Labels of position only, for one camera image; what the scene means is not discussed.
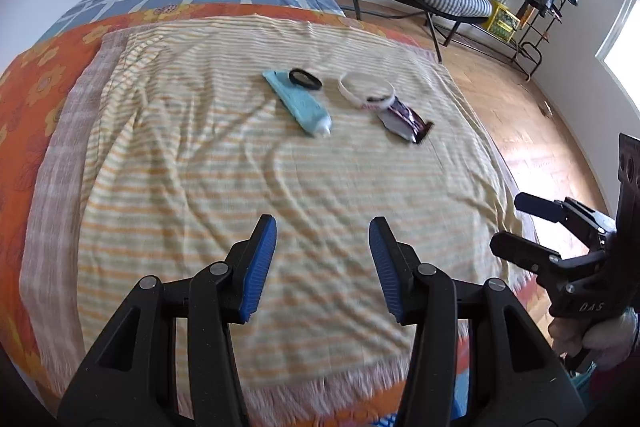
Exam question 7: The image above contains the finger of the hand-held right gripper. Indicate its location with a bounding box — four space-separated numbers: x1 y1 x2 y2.
489 231 609 294
514 192 619 237

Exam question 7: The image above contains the dark purple wrapper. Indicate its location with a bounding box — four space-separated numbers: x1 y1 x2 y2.
377 99 435 145

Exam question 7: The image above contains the light blue tube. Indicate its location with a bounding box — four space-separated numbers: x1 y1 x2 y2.
262 68 333 138

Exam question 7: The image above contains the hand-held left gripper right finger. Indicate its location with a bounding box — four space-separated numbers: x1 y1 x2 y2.
368 216 587 427

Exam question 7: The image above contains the window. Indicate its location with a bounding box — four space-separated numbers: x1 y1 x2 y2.
595 0 640 102

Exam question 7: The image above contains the white ring band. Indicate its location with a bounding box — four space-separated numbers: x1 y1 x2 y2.
337 72 398 110

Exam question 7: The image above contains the yellow crate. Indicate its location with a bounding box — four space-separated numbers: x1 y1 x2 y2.
485 0 521 42

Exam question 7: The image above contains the person's right hand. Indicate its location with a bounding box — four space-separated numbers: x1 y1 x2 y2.
547 312 640 370

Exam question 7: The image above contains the light blue mat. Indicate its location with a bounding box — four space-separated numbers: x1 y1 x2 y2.
450 317 473 418

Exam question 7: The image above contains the orange floral blanket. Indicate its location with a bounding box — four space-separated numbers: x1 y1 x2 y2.
0 2 551 427

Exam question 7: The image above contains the black ring band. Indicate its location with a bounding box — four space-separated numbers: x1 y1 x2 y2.
288 68 323 92

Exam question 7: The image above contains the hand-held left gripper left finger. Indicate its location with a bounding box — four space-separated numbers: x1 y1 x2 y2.
56 213 279 427

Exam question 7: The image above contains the yellow striped cloth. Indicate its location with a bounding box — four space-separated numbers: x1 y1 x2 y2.
75 14 538 408

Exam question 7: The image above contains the checkered fringed cloth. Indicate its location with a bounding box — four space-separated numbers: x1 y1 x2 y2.
20 14 541 418

